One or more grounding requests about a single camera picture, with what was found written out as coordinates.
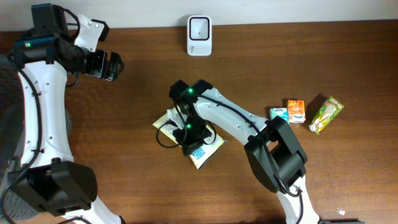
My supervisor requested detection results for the large cream wet-wipes packet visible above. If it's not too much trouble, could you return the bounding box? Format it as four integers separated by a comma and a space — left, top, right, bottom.
153, 114, 227, 170

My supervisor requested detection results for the teal tissue pack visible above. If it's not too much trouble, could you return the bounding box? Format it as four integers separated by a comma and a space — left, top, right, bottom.
269, 108, 289, 123

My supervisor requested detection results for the orange tissue pack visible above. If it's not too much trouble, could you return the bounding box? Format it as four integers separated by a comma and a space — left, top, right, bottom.
287, 100, 306, 123

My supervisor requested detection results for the green yellow snack packet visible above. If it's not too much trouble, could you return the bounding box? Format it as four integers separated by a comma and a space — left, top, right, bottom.
309, 96, 345, 134

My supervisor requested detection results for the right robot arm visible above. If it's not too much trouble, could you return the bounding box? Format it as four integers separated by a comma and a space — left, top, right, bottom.
169, 80, 321, 223

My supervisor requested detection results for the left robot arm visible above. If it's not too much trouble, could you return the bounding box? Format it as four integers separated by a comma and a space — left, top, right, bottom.
1, 3, 124, 224

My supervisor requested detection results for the white barcode scanner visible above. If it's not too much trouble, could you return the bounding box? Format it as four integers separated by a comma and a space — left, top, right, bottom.
187, 15, 213, 57

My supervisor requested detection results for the grey plastic mesh basket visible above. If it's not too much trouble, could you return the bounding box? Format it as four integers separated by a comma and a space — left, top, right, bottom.
0, 54, 72, 222

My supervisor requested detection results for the small white paper scrap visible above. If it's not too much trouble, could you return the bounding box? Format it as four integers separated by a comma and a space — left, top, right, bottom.
336, 208, 346, 216

